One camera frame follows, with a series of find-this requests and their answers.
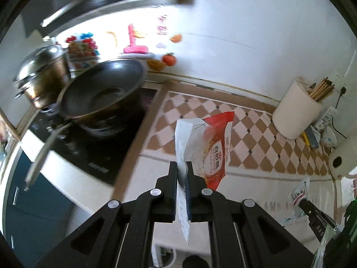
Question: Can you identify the white power strip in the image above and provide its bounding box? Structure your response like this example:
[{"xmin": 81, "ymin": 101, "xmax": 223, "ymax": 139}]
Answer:
[{"xmin": 313, "ymin": 106, "xmax": 337, "ymax": 132}]

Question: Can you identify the checkered table mat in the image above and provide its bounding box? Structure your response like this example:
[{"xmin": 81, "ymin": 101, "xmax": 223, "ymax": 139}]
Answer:
[{"xmin": 112, "ymin": 84, "xmax": 337, "ymax": 220}]

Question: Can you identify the black wok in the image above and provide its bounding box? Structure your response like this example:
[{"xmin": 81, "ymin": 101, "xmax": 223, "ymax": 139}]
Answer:
[{"xmin": 23, "ymin": 58, "xmax": 147, "ymax": 192}]

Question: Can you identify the wooden chopsticks bundle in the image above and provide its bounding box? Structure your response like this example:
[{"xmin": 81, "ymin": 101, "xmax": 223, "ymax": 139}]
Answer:
[{"xmin": 309, "ymin": 77, "xmax": 335, "ymax": 102}]

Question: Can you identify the steel lidded pot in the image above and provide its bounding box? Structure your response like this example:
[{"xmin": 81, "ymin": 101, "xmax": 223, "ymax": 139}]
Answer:
[{"xmin": 13, "ymin": 44, "xmax": 71, "ymax": 109}]

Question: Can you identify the black gas stove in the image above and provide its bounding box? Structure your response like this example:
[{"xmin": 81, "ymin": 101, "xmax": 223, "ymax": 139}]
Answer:
[{"xmin": 25, "ymin": 88, "xmax": 157, "ymax": 187}]

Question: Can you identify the white round trash bin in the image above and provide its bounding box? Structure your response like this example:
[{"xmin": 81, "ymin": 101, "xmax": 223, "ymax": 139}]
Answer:
[{"xmin": 151, "ymin": 244, "xmax": 177, "ymax": 268}]

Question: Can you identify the pink wall decoration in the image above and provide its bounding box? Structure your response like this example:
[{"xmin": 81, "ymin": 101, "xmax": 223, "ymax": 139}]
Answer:
[{"xmin": 123, "ymin": 24, "xmax": 148, "ymax": 54}]

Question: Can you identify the blue kitchen cabinet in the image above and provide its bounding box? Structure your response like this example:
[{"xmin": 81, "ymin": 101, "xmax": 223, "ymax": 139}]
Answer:
[{"xmin": 4, "ymin": 149, "xmax": 74, "ymax": 267}]

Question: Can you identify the red white plastic bag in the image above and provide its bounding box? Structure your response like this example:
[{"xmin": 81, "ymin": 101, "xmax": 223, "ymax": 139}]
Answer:
[{"xmin": 174, "ymin": 111, "xmax": 235, "ymax": 243}]

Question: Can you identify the white wrapper with label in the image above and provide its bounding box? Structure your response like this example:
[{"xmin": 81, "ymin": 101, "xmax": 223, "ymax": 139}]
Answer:
[{"xmin": 280, "ymin": 177, "xmax": 310, "ymax": 227}]

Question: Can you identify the green glass bottle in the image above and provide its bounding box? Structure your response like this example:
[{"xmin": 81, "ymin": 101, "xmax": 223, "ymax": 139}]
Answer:
[{"xmin": 311, "ymin": 199, "xmax": 356, "ymax": 267}]

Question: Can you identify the orange tomato decoration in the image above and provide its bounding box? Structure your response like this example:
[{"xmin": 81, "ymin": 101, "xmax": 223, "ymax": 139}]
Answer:
[{"xmin": 162, "ymin": 53, "xmax": 177, "ymax": 67}]

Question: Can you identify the white utensil holder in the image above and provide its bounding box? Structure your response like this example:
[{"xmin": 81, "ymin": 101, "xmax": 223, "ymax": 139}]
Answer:
[{"xmin": 272, "ymin": 76, "xmax": 322, "ymax": 140}]

